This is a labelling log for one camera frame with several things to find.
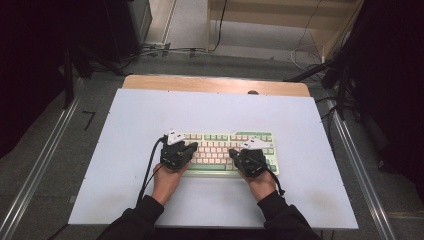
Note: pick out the green and cream keyboard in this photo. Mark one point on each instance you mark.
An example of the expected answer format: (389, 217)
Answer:
(216, 151)

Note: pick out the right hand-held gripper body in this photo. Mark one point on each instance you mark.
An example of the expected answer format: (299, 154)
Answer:
(253, 163)

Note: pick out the dark grey cabinet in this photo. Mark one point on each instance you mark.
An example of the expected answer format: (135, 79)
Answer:
(126, 26)

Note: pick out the wooden shelf unit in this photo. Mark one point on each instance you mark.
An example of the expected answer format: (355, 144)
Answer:
(266, 18)

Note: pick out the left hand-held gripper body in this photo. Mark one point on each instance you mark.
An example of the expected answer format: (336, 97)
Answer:
(171, 155)

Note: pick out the wooden table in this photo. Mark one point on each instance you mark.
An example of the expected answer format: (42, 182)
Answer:
(200, 85)

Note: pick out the black metal stand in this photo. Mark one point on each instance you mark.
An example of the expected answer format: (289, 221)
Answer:
(310, 71)
(69, 83)

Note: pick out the person's right hand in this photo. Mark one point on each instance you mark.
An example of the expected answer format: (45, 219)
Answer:
(261, 186)

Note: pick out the black curtain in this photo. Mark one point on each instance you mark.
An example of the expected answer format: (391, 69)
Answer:
(26, 50)
(393, 66)

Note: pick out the white table mat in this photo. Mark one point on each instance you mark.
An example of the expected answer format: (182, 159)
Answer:
(216, 110)

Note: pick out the person's left hand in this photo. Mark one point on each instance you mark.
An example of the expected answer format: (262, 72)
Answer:
(166, 185)

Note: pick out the metal floor rail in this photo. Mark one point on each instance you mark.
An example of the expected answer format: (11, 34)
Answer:
(360, 173)
(43, 150)

